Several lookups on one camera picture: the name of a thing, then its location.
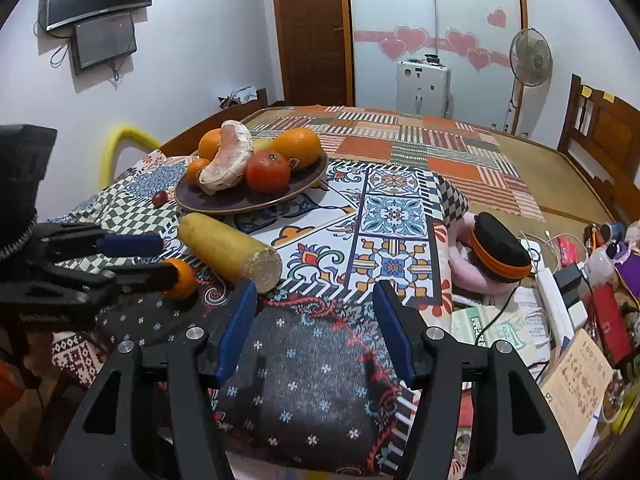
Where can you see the wooden bed footboard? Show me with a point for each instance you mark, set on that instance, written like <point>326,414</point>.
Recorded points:
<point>190,132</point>

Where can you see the orange striped patchwork sheet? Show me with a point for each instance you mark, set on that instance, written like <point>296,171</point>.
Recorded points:
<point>425,145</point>

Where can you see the red box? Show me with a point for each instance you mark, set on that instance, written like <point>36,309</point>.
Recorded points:
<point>612,325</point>

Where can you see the small bowl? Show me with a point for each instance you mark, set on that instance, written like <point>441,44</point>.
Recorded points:
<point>611,402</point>

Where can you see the black hat with orange band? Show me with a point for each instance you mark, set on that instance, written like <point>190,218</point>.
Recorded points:
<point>500,247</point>

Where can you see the beige printed booklet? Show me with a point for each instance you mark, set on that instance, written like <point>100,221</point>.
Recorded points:
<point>580,385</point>

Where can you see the brown wooden door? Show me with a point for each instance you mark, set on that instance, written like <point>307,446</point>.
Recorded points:
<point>315,30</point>

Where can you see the white power strip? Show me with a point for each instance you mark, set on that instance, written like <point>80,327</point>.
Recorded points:
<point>555,305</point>

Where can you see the short yellow corn piece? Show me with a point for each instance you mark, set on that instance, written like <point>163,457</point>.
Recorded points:
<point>261,145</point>

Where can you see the yellow foam tube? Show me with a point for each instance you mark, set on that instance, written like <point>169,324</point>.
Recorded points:
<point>125,135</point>

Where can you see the red tomato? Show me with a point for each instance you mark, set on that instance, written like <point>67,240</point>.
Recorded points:
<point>267,172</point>

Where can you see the white plastic bottle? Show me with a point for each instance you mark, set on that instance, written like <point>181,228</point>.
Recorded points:
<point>597,266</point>

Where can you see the peeled pomelo segment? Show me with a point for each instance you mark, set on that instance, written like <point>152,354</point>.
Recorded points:
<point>230,157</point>

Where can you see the pink plush toy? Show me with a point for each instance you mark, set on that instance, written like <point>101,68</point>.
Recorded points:
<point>470,270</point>

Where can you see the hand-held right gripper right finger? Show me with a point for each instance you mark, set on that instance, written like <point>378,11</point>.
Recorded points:
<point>397,335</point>

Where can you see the small red grape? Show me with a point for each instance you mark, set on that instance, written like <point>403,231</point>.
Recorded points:
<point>160,199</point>

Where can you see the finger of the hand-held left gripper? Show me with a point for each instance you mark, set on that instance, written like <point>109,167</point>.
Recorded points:
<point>130,246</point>
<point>145,277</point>

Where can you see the woven bed mat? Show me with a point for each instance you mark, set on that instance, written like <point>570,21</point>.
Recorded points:
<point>550,175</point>

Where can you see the dark item on appliance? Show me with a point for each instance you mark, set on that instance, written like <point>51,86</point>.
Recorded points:
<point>432,60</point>

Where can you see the green printed paper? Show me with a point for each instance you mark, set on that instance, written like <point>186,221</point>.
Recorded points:
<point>500,330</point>

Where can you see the wooden wardrobe with glass doors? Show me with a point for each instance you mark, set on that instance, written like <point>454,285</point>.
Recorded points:
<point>450,0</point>

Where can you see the yellow banana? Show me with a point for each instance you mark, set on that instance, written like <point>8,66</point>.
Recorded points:
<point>627,415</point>

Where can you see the medium orange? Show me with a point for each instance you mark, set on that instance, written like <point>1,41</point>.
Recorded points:
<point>210,145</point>

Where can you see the long yellow corn piece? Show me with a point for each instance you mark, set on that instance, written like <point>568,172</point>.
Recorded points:
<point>225,250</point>

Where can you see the small black wall monitor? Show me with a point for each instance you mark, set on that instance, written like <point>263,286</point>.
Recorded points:
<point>104,40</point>

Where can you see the purple plate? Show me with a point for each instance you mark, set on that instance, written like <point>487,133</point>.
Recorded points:
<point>235,201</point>

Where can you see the white crumpled cloth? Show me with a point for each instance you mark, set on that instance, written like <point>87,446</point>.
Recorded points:
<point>240,96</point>

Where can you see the standing fan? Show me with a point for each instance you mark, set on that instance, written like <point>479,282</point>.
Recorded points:
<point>531,55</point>

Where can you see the white box appliance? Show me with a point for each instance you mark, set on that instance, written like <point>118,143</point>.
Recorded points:
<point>422,90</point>

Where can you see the purple dressed doll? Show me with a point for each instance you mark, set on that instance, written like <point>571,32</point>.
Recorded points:
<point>630,270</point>

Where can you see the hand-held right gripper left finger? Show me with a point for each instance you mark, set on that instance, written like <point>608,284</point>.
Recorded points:
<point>235,332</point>

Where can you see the wooden bed headboard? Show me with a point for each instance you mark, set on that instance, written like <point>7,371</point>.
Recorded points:
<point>610,140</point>

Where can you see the black power adapter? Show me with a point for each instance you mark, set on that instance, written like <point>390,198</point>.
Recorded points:
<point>569,280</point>

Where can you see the large orange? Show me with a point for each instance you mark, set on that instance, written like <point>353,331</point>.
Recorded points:
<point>300,145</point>

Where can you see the tile patterned quilt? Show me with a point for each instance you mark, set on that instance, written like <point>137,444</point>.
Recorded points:
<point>390,220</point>

